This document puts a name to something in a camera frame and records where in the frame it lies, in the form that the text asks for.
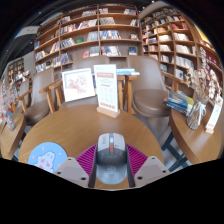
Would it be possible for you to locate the small distant bookshelf unit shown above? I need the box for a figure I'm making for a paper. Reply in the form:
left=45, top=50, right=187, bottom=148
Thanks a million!
left=6, top=57, right=26, bottom=84

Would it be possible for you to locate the small white sign wooden base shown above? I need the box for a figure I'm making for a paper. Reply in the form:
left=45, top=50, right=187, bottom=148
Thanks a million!
left=204, top=96, right=224, bottom=135

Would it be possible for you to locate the white hanging ceiling sign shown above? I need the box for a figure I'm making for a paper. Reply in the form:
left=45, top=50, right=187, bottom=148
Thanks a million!
left=14, top=24, right=41, bottom=39

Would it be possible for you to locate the round wooden side table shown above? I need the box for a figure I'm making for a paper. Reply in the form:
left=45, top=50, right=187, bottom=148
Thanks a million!
left=0, top=113, right=28, bottom=160
left=161, top=106, right=224, bottom=171

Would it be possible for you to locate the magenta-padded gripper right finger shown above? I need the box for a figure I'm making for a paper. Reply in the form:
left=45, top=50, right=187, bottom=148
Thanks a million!
left=124, top=143, right=172, bottom=189

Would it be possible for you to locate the white sign on wooden base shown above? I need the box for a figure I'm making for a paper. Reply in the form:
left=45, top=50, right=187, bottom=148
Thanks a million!
left=93, top=63, right=121, bottom=119

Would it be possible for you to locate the grey computer mouse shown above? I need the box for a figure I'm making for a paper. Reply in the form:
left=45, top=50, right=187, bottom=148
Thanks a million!
left=94, top=132, right=129, bottom=185

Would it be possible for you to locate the flat stack of pale books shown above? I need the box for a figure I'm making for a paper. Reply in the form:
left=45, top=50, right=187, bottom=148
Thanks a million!
left=116, top=68, right=141, bottom=77

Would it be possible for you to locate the glass vase with pink flowers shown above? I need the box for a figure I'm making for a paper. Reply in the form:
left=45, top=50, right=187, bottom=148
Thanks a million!
left=0, top=79, right=19, bottom=132

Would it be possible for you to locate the glass vase with dried flowers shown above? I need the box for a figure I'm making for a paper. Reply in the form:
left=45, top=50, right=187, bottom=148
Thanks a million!
left=184, top=46, right=223, bottom=131

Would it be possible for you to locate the stack of blue books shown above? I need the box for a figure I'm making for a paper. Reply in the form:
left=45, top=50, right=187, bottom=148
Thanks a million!
left=162, top=89, right=195, bottom=117

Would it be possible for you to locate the round blue cartoon mouse pad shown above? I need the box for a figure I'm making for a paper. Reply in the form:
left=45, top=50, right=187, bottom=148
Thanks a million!
left=27, top=141, right=68, bottom=174

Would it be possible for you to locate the angled wooden bookshelf unit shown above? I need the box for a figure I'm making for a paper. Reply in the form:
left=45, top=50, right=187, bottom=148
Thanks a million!
left=139, top=6, right=224, bottom=101

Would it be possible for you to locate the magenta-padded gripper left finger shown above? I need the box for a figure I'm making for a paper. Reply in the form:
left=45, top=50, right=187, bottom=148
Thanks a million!
left=54, top=143, right=99, bottom=189

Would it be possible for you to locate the white framed floral picture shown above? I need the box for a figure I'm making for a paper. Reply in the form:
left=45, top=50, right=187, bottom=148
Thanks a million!
left=61, top=67, right=97, bottom=103

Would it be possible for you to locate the brown padded wooden armchair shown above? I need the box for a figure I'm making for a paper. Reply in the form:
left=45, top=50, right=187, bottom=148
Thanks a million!
left=59, top=55, right=112, bottom=110
left=117, top=54, right=175, bottom=118
left=16, top=67, right=65, bottom=127

